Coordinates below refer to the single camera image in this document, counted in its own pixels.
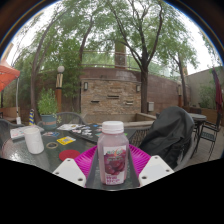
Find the silver laptop with stickers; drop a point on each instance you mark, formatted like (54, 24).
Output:
(20, 132)

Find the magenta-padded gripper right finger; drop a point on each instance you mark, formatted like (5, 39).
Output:
(156, 170)

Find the green plant in blue pot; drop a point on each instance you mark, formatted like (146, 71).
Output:
(48, 106)

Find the black wall lamp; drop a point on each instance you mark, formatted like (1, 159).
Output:
(85, 86)
(138, 88)

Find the black laptop with stickers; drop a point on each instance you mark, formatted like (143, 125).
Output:
(88, 133)

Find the orange patio umbrella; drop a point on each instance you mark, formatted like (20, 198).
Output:
(6, 75)

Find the blue yellow striped cone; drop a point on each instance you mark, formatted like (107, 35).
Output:
(31, 117)

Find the white sticker sheet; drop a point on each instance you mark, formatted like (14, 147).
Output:
(68, 127)

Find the white cup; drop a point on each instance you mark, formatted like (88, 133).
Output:
(34, 141)

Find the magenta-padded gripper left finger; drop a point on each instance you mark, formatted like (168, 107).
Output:
(68, 171)

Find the colourful sticker card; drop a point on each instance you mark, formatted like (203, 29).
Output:
(51, 134)

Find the grey wall box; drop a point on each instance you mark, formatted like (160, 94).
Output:
(151, 106)

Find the globe lamp post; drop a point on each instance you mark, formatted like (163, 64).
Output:
(59, 83)

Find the closed maroon umbrella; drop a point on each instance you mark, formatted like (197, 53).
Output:
(218, 93)

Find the yellow sticker card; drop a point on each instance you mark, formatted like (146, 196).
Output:
(66, 140)

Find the green leafy tree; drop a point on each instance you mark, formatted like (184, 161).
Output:
(35, 85)
(80, 50)
(183, 86)
(144, 93)

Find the flat round red coaster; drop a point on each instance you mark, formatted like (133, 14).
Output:
(68, 155)

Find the round grey patio table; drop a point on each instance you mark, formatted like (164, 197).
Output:
(198, 117)

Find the pink juice bottle white cap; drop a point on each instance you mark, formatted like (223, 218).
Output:
(112, 156)

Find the black metal chair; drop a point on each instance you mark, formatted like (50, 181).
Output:
(208, 135)

